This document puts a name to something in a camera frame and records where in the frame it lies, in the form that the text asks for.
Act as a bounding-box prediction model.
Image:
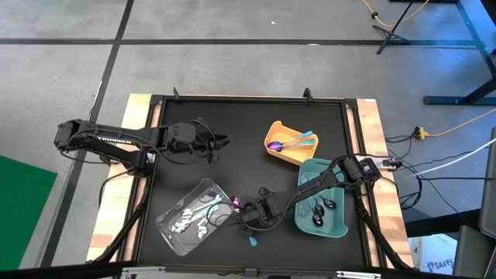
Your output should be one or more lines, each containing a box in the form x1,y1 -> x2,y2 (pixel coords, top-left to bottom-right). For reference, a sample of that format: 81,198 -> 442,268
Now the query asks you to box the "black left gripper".
168,118 -> 231,167

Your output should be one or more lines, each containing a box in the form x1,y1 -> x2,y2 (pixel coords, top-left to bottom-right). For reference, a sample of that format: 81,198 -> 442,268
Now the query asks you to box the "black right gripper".
239,188 -> 283,233

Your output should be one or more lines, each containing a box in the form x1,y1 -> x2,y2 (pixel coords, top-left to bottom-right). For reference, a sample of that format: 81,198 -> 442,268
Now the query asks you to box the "clear plastic bin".
154,177 -> 236,257

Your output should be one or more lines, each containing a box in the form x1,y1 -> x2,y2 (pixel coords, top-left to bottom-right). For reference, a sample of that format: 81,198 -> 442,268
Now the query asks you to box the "teal plastic bin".
293,157 -> 349,239

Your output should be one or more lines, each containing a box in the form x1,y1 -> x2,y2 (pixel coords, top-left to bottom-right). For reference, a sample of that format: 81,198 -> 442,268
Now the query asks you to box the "yellow plastic bin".
263,120 -> 320,167

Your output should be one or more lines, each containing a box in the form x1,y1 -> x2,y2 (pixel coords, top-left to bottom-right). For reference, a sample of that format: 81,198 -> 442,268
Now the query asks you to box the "cardboard box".
408,232 -> 459,277

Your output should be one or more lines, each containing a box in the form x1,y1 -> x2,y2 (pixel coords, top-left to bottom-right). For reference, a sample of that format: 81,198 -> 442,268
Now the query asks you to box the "black rig beam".
0,260 -> 496,279

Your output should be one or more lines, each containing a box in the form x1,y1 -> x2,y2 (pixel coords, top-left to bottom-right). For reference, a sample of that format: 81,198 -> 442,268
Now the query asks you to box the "black tripod stand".
371,0 -> 418,56

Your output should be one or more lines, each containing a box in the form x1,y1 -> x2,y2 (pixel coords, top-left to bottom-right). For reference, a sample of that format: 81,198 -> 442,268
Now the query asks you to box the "green floor mat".
0,154 -> 58,272

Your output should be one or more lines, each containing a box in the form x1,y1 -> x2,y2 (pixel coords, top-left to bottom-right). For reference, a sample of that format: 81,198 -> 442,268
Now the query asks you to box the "grey chair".
452,126 -> 496,279

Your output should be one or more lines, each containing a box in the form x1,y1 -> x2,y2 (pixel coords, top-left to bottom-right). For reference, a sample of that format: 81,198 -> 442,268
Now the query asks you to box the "black table edge frame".
115,94 -> 391,274

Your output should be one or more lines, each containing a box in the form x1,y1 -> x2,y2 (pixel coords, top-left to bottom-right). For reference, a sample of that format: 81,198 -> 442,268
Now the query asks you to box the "yellow cable with black plug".
360,0 -> 431,28

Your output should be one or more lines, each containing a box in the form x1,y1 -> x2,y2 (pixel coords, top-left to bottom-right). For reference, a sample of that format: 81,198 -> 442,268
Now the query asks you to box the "yellow extension cable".
425,108 -> 496,139

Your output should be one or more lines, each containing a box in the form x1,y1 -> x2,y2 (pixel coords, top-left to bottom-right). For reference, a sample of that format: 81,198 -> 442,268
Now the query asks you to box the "white cable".
410,137 -> 496,177

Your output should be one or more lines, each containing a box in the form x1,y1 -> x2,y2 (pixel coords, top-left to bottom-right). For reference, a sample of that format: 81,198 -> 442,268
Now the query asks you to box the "black desk leg frame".
422,0 -> 496,107

